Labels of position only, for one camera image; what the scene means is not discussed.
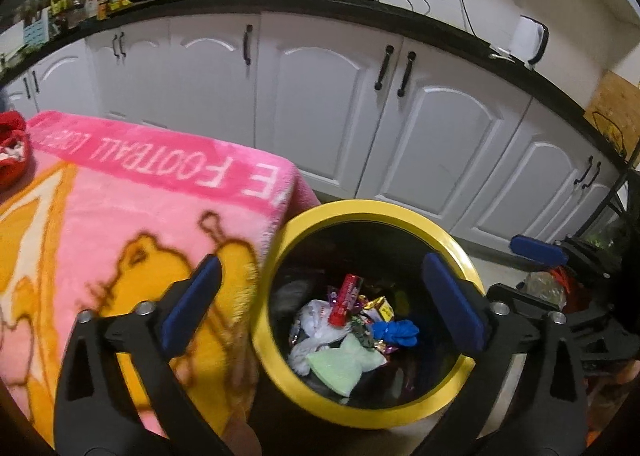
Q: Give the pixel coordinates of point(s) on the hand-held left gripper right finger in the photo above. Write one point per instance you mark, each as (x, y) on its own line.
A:
(452, 303)

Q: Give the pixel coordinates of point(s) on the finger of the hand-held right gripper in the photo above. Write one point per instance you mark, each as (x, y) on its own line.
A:
(515, 298)
(537, 249)

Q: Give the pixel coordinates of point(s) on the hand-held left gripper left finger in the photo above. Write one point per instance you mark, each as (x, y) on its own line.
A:
(192, 308)

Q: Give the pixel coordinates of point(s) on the blue rubber glove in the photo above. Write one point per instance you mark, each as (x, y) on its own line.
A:
(395, 331)

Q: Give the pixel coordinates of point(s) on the small yellow packet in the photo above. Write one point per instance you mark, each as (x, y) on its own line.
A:
(382, 309)

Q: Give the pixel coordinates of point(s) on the black snack wrapper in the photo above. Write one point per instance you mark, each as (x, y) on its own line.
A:
(361, 332)

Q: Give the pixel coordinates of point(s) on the red candy tube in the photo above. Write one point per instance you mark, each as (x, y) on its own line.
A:
(345, 301)

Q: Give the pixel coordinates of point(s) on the white plastic bag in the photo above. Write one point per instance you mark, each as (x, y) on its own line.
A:
(315, 321)

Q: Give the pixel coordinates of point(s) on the light green wrapper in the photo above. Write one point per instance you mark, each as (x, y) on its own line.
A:
(345, 366)

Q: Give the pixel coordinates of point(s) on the yellow-rimmed black trash bin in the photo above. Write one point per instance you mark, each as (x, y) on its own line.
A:
(320, 216)

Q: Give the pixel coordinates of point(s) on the pink printed blanket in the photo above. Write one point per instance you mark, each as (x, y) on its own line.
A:
(100, 196)

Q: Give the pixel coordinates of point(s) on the wooden cutting board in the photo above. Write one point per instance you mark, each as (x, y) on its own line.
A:
(617, 100)

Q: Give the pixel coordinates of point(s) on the red printed cloth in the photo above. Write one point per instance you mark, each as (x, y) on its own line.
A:
(12, 170)

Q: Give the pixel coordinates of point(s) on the black kitchen countertop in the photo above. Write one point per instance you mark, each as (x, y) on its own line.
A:
(430, 20)

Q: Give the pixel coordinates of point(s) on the group of sauce bottles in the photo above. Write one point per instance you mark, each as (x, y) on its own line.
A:
(110, 3)

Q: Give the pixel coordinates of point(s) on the blue knife block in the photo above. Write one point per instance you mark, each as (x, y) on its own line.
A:
(36, 28)

